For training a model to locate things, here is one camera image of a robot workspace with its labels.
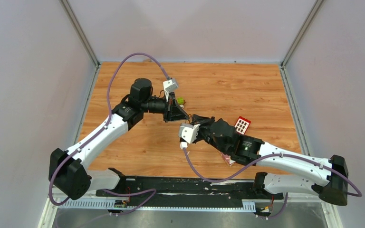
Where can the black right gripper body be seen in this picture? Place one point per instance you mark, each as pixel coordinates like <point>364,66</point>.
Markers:
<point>205,135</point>

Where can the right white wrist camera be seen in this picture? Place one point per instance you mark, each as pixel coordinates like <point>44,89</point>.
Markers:
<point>187,134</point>

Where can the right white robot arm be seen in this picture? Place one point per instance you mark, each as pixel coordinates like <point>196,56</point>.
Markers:
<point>323,177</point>

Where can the toy brick car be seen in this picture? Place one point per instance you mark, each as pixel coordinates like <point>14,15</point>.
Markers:
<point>180,102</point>

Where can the red toy window brick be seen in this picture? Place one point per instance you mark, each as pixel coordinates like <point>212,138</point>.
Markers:
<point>242,124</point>

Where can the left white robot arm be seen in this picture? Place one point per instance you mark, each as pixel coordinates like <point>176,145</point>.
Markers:
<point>68,169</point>

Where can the red patterned card box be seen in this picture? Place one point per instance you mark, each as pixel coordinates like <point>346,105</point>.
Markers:
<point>227,159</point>

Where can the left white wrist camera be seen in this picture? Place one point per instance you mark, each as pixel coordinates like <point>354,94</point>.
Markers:
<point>169,86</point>

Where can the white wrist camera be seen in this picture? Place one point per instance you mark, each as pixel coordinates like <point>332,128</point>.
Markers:
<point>187,134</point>
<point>169,86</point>

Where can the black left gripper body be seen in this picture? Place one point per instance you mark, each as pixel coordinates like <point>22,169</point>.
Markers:
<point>157,105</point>

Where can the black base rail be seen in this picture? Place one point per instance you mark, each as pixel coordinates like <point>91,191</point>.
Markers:
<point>191,192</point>

